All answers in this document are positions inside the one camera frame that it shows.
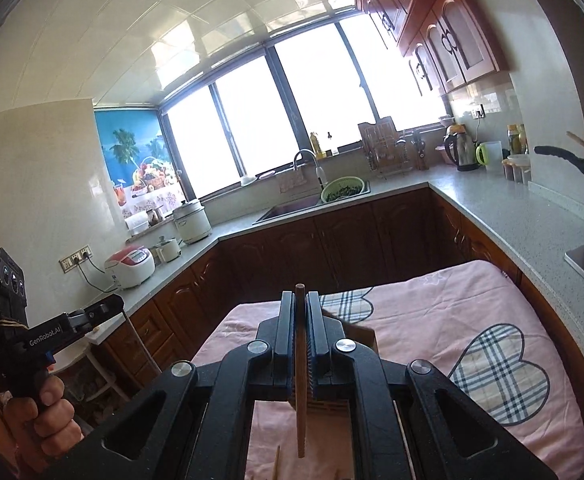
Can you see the green mug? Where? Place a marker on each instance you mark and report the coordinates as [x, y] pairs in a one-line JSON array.
[[482, 154]]

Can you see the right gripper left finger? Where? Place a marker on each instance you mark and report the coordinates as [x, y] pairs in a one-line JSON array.
[[192, 422]]

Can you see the green colander with vegetables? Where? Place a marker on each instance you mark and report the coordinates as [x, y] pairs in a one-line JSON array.
[[342, 188]]

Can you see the pink heart-patterned tablecloth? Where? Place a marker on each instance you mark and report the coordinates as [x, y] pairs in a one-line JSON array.
[[475, 326]]

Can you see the wooden chopstick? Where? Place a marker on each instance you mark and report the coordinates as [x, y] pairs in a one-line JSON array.
[[300, 374]]

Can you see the wooden utensil holder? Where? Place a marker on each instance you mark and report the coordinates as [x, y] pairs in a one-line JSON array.
[[329, 410]]

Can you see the white red rice cooker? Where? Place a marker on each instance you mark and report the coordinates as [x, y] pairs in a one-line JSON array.
[[130, 267]]

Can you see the wooden upper cabinets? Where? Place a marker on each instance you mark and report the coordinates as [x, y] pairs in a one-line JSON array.
[[448, 43]]

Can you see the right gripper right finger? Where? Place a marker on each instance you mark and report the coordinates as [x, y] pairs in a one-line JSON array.
[[412, 422]]

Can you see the steel electric kettle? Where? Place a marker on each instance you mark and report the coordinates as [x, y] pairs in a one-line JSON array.
[[460, 148]]

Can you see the wall power socket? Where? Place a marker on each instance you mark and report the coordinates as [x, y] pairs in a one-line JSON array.
[[70, 262]]

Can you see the person's left hand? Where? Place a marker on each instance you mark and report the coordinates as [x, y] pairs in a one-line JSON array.
[[42, 435]]

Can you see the small white pot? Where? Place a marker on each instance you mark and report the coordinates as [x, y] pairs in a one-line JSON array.
[[167, 249]]

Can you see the white electric pressure cooker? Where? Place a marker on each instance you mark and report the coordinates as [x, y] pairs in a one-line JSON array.
[[191, 222]]

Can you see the tropical fruit poster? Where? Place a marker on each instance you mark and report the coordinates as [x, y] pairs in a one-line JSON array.
[[138, 161]]

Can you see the kitchen faucet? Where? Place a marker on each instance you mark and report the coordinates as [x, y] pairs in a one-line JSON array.
[[305, 157]]

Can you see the wooden dish rack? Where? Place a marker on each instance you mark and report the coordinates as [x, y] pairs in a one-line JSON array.
[[384, 147]]

